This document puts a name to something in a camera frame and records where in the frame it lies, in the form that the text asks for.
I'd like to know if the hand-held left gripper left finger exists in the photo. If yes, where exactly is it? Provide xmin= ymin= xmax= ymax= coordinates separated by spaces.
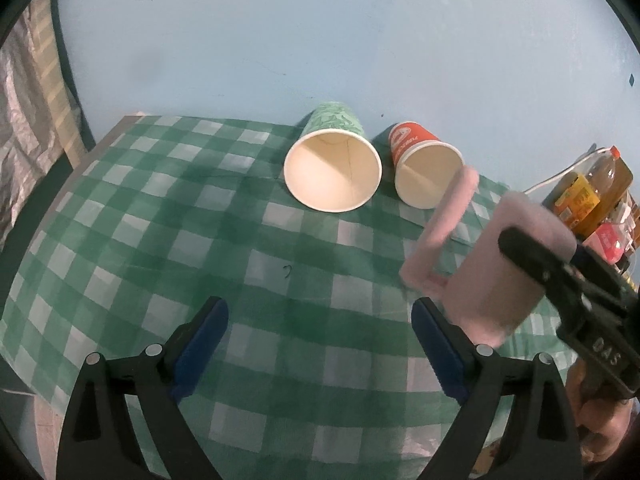
xmin=56 ymin=296 xmax=230 ymax=480

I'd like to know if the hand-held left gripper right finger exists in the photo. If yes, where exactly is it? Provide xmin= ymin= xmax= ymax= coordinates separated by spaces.
xmin=410 ymin=296 xmax=586 ymax=480

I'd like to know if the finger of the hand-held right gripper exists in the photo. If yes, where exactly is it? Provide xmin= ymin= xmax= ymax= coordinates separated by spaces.
xmin=400 ymin=166 xmax=481 ymax=302
xmin=444 ymin=191 xmax=577 ymax=349

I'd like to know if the orange paper cup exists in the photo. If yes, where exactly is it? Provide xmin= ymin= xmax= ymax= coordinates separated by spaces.
xmin=388 ymin=121 xmax=466 ymax=210

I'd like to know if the green patterned paper cup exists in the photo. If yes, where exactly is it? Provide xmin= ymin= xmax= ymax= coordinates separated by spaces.
xmin=283 ymin=101 xmax=383 ymax=213

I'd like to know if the person's right hand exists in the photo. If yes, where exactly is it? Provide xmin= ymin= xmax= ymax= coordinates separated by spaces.
xmin=566 ymin=362 xmax=635 ymax=467

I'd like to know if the pink packet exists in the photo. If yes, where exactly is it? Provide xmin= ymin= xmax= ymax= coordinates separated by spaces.
xmin=582 ymin=222 xmax=633 ymax=264

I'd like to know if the green checkered tablecloth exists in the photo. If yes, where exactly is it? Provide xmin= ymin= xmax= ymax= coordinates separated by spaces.
xmin=0 ymin=114 xmax=591 ymax=477

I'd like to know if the plastic bottle with orange cap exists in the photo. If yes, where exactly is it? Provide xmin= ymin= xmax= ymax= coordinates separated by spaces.
xmin=580 ymin=146 xmax=634 ymax=238

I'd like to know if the grey patterned curtain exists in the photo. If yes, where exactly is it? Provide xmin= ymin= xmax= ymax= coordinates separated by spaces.
xmin=0 ymin=0 xmax=83 ymax=251

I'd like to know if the white cable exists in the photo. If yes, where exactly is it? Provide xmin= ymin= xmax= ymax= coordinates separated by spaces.
xmin=522 ymin=144 xmax=610 ymax=196

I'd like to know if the dark frame pole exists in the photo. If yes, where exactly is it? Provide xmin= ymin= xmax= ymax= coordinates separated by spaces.
xmin=49 ymin=0 xmax=99 ymax=153

